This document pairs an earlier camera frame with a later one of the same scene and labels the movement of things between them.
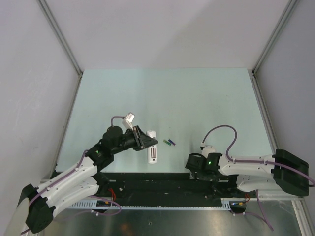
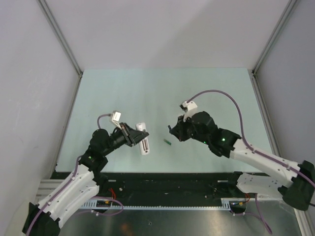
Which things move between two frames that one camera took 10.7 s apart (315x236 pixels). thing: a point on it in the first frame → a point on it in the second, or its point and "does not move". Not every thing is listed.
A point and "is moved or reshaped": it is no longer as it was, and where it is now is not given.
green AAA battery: [167, 142] does not move
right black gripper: [200, 176] → [178, 131]
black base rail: [161, 190] does not move
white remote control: [152, 151] is moved or reshaped
